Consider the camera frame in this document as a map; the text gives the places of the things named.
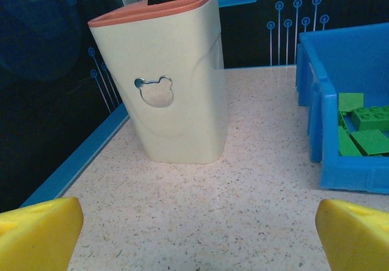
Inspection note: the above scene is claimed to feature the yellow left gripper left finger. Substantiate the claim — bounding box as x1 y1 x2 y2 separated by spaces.
0 196 84 271

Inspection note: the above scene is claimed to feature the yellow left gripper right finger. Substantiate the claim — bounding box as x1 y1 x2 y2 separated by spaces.
315 198 389 271

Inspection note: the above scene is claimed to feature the green lego brick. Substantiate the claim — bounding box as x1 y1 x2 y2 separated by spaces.
338 92 365 112
338 112 362 157
351 105 389 132
349 129 389 156

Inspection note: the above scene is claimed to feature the blue three-compartment plastic bin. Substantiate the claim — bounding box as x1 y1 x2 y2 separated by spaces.
296 22 389 194

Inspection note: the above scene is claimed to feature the cream knife holder pink top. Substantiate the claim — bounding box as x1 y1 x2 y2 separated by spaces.
88 0 229 165

